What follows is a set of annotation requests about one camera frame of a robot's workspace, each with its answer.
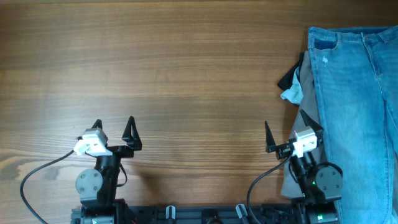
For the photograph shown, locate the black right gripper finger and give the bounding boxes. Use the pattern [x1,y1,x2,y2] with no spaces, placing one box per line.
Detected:
[264,121,276,153]
[300,110,324,144]

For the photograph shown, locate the light blue denim jeans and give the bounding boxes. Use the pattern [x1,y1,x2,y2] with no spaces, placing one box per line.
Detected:
[308,27,397,223]

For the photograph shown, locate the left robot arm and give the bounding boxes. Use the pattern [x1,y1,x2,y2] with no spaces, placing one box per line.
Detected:
[71,116,142,224]

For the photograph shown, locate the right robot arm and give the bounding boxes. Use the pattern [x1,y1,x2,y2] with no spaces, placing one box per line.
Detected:
[263,110,343,223]

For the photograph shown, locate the grey folded trousers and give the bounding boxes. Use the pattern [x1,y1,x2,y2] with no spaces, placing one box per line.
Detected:
[280,51,320,199]

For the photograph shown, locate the light blue cloth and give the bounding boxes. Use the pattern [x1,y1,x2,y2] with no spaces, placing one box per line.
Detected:
[280,67,303,105]

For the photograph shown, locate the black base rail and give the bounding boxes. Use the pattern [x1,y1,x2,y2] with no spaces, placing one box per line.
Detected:
[71,204,301,224]

